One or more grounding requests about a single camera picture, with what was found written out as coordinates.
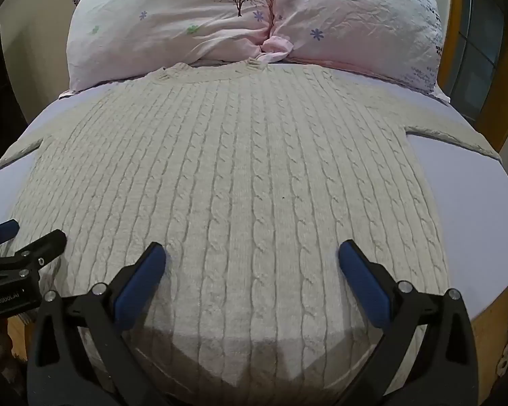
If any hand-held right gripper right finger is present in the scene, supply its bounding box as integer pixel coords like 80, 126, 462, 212
338, 239, 480, 406

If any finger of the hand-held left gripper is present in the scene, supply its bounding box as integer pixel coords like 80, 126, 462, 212
0, 229, 67, 280
0, 219, 20, 248

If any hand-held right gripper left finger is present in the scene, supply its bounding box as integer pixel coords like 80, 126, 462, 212
26, 242, 167, 406

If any cream cable-knit sweater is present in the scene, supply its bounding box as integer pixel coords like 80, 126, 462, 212
0, 60, 502, 406

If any left floral pillow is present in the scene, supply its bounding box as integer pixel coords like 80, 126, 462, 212
66, 0, 451, 103

